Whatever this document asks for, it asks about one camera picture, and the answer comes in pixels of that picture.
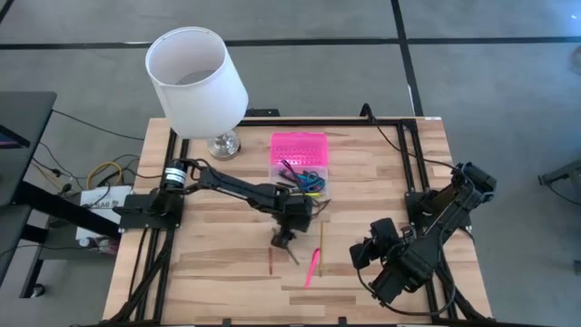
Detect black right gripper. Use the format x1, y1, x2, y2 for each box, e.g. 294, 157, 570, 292
350, 217, 417, 273

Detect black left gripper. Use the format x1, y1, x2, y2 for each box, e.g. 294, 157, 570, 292
267, 193, 315, 250

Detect yellow pencil pink eraser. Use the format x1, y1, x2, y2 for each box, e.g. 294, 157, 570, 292
318, 220, 326, 278

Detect pink highlighter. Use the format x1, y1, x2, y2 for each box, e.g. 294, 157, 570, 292
303, 247, 322, 291

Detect blue handled scissors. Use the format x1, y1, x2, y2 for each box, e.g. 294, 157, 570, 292
280, 158, 328, 193

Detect clear plastic supply box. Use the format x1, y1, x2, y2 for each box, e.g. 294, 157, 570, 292
270, 163, 331, 201

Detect white cardboard box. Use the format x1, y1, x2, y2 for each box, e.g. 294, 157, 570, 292
74, 184, 133, 242

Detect black power strip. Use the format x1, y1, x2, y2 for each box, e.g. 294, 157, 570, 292
244, 107, 281, 118

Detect white shade table lamp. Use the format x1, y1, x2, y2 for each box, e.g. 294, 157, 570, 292
144, 25, 250, 161

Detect grey metal stand leg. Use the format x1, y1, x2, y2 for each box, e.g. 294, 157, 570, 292
537, 158, 581, 187

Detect black side desk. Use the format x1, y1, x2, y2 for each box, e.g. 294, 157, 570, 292
0, 90, 58, 273

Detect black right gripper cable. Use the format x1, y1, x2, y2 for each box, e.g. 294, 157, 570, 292
356, 267, 458, 318

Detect black aluminium table frame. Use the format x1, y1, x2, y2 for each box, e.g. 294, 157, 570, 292
108, 116, 494, 326

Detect black right arm feed cable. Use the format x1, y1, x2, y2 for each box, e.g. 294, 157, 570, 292
360, 103, 458, 172

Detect yellow floor cable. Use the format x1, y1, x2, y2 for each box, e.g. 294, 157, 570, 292
85, 161, 124, 190

